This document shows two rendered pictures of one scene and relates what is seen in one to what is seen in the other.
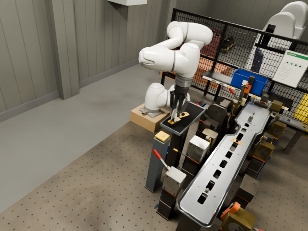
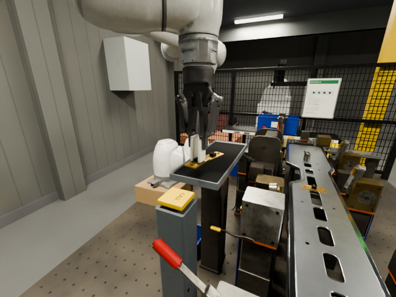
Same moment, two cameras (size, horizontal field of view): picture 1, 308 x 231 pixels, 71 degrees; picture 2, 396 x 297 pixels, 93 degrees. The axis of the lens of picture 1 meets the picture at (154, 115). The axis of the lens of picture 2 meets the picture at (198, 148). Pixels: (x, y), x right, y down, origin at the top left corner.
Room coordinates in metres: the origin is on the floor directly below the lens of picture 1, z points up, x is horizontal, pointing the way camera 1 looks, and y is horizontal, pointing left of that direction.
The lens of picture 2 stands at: (0.57, -0.08, 1.38)
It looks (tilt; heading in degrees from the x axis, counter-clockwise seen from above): 18 degrees down; 355
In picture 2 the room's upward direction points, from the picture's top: straight up
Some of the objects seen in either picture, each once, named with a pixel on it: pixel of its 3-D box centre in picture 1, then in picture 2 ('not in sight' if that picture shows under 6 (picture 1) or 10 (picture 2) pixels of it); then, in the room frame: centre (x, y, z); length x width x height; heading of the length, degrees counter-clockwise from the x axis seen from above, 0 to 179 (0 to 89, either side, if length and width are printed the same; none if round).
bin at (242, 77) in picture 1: (248, 81); (277, 124); (2.06, -0.88, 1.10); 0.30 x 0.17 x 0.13; 61
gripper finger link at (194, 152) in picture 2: (173, 114); (194, 147); (1.05, -0.11, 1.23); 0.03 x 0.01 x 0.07; 142
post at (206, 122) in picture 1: (200, 144); (252, 209); (1.21, -0.37, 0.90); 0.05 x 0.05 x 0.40; 60
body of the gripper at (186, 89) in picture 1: (180, 91); (198, 86); (1.04, -0.12, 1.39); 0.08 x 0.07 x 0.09; 52
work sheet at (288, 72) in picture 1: (291, 68); (320, 98); (2.02, -1.20, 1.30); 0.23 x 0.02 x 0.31; 60
